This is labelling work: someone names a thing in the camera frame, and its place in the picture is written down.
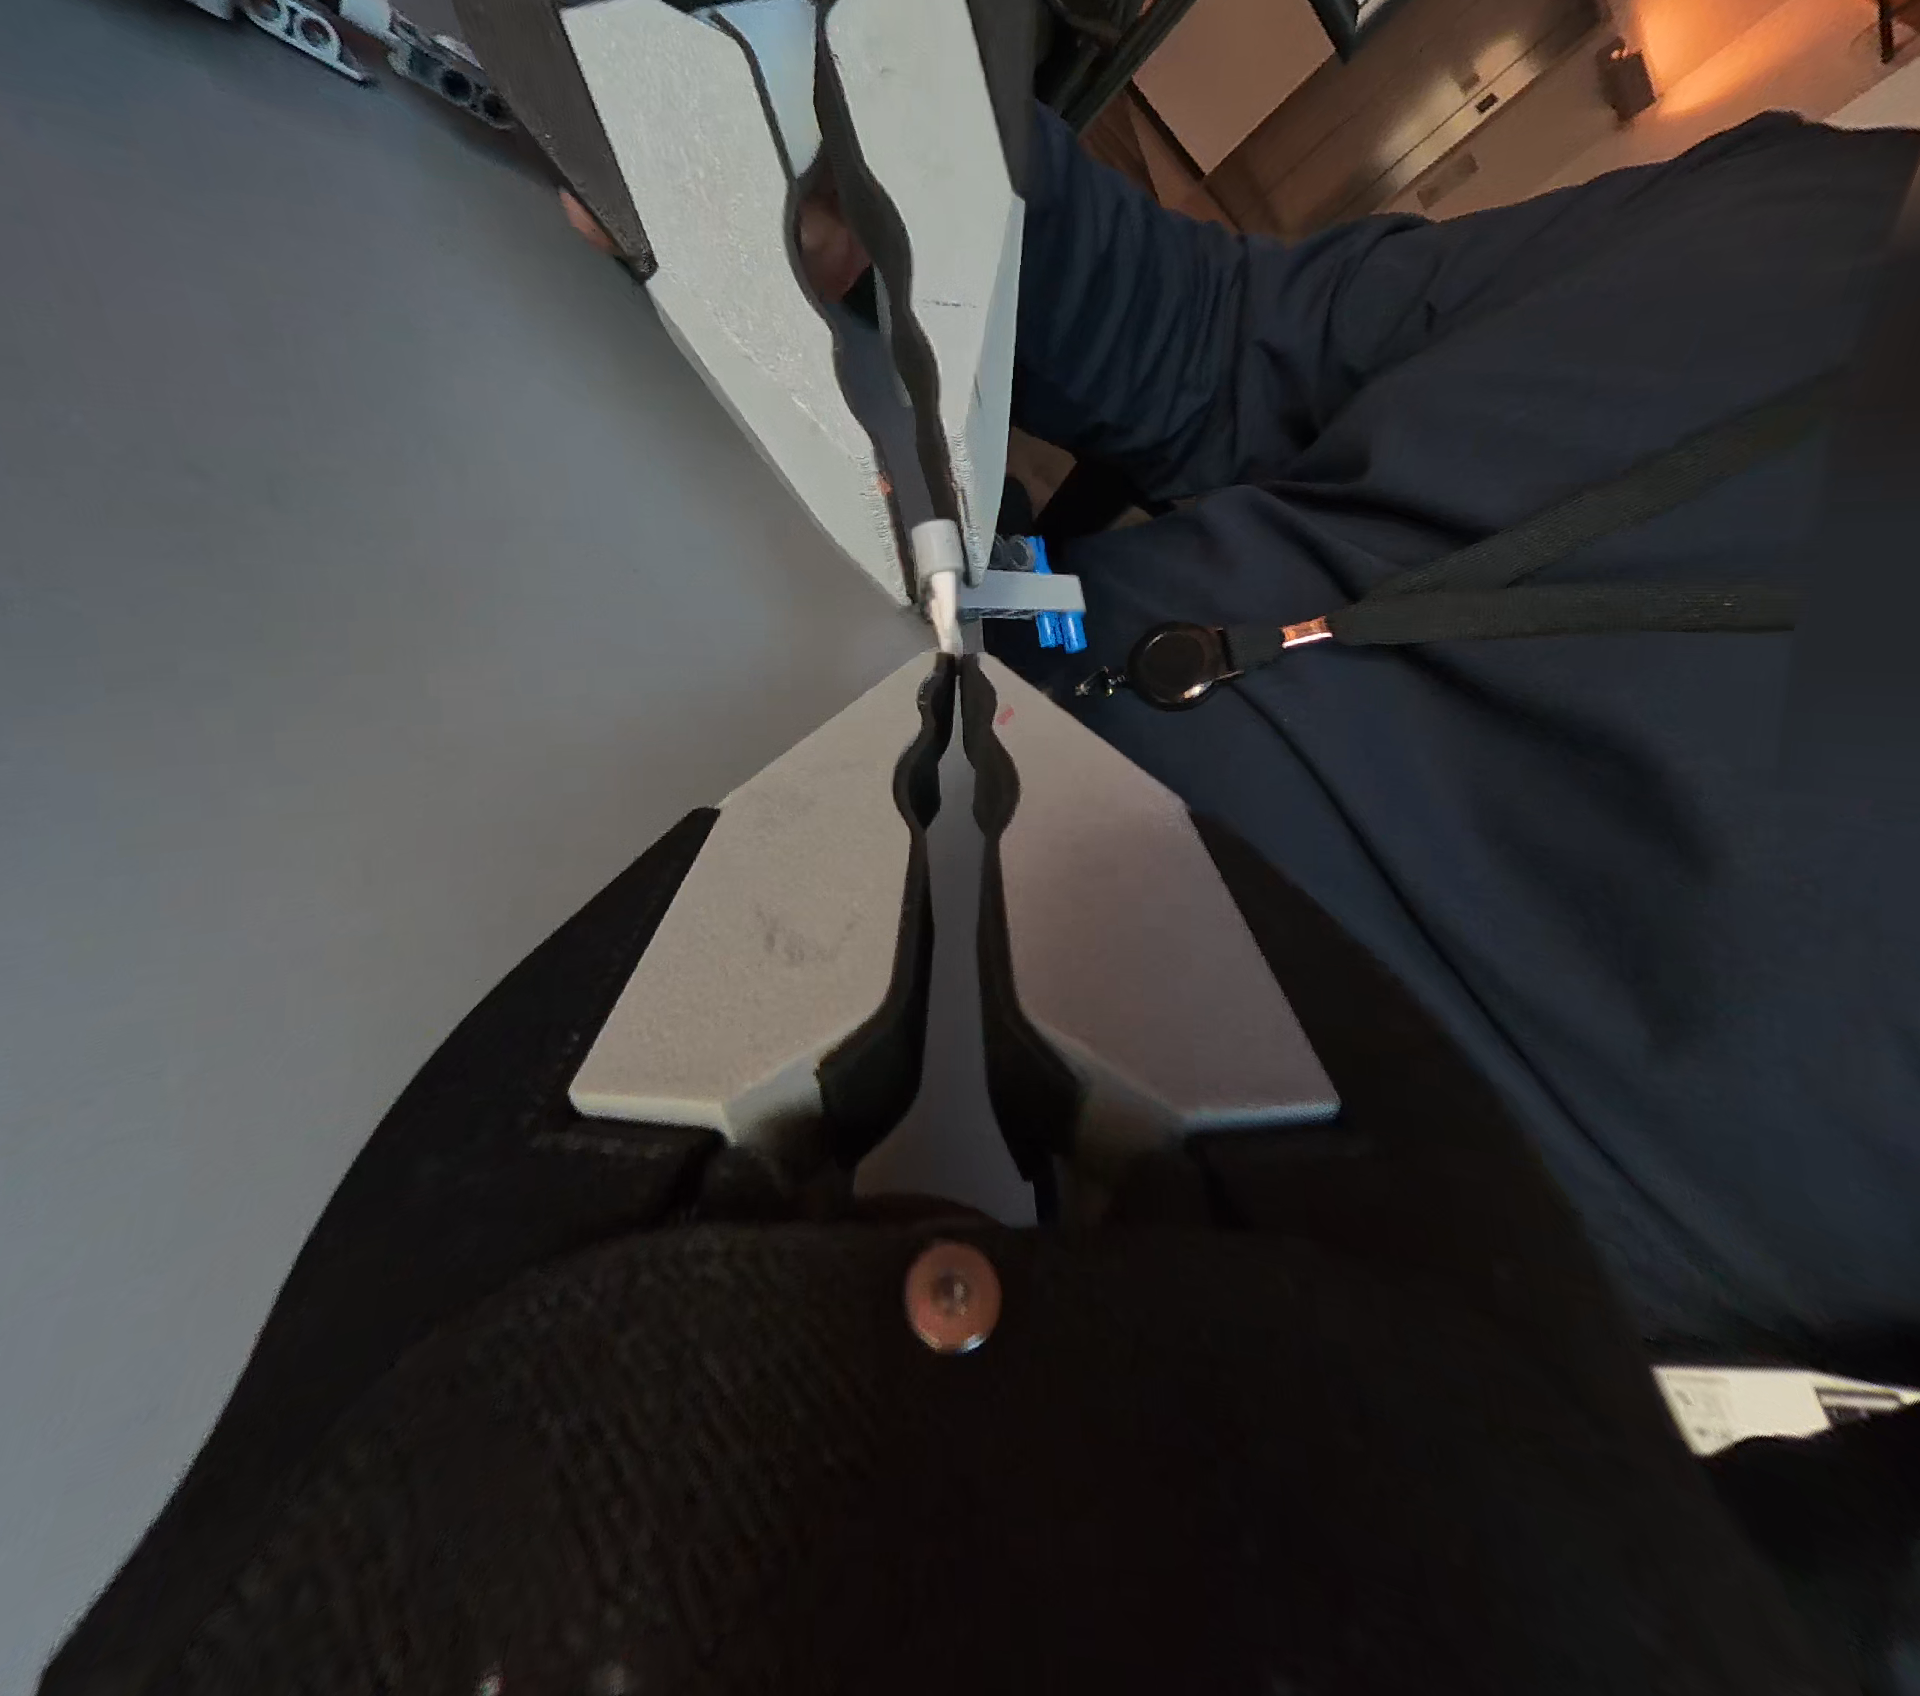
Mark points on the black badge reel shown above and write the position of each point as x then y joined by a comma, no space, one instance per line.
1185,664

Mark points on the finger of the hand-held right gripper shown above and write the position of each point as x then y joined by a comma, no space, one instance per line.
945,150
691,166

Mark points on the white printed card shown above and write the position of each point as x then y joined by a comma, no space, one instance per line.
1740,1404

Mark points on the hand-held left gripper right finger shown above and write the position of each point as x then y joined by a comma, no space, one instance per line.
1141,960

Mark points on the person in navy clothing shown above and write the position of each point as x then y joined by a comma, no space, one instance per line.
1501,900

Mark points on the beige drawer cabinet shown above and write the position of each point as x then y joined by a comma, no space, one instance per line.
1424,106

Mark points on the grey lego beam with teeth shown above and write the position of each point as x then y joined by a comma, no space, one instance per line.
1034,595

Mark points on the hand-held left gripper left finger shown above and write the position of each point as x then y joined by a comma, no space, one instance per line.
750,946

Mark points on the person's right forearm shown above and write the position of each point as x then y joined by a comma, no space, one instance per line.
1171,346

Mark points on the person's right hand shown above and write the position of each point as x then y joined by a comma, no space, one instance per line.
833,241

